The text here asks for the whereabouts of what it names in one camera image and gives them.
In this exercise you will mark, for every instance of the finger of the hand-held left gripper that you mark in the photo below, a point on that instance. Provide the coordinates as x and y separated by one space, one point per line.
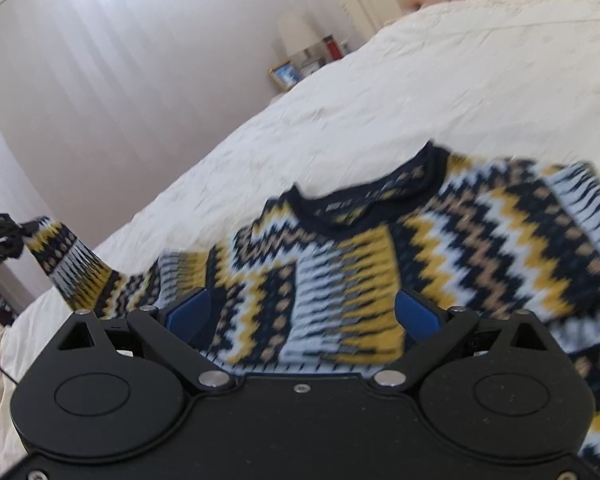
2 245

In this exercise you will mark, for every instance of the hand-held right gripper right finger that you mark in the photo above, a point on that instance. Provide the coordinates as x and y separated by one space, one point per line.
416 317

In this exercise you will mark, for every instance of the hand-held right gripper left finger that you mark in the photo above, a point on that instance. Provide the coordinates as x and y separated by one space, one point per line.
190 317

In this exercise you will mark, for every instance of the navy yellow zigzag knit sweater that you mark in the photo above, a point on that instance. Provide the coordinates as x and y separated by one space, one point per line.
360 270

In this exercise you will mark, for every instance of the white sheer curtain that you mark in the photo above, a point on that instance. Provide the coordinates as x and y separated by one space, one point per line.
105 70

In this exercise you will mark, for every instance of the white bedspread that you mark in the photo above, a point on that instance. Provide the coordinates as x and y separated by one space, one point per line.
380 100

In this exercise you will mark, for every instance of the white shade table lamp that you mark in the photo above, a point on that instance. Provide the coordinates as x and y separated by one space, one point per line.
296 35

